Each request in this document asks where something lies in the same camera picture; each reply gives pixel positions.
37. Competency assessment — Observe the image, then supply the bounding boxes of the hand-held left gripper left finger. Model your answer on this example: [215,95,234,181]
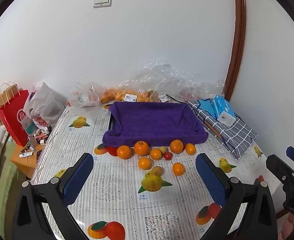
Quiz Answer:
[12,152,95,240]

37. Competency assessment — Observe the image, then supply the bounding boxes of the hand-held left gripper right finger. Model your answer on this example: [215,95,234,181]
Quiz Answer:
[195,152,278,240]

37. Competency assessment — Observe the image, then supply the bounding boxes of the tray with purple towel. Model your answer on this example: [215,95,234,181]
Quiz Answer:
[102,102,209,147]

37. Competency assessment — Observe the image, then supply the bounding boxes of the person's right hand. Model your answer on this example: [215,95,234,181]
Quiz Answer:
[278,212,294,240]

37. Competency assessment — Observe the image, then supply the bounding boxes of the grey checked cloth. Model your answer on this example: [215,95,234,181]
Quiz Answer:
[187,101,258,160]

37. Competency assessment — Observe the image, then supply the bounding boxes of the wooden rod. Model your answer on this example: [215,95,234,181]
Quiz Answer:
[203,120,223,140]

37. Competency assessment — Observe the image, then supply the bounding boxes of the printed fruit tablecloth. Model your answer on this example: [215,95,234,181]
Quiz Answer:
[31,102,285,240]

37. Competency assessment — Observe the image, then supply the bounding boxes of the wooden nightstand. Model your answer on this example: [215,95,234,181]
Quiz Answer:
[10,144,44,178]

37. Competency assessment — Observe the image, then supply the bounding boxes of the pile of small bottles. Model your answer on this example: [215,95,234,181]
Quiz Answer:
[19,127,51,158]

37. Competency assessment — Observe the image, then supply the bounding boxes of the blue tissue box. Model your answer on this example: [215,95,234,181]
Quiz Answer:
[210,95,237,127]

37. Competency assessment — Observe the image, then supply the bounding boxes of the green blanket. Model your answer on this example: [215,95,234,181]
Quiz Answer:
[0,140,28,228]

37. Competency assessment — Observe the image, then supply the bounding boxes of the white plastic bag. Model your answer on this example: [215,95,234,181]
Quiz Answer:
[23,81,66,130]

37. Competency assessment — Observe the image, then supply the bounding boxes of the clear plastic bag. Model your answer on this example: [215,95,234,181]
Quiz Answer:
[68,79,107,108]

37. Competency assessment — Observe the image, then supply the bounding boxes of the thin black stick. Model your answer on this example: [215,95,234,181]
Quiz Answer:
[166,95,185,103]

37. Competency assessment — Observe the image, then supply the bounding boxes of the red paper bag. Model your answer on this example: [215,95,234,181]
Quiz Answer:
[0,81,30,147]

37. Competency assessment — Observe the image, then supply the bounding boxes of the bag of oranges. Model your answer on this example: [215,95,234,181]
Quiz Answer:
[101,87,162,103]

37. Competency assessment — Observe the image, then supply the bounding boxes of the crumpled clear plastic wrap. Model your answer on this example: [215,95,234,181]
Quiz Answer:
[119,60,226,103]

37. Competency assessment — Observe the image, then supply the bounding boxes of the brown wooden door frame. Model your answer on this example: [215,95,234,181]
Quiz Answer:
[223,0,247,100]

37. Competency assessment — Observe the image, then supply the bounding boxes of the white light switch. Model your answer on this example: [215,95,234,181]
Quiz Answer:
[93,0,112,8]

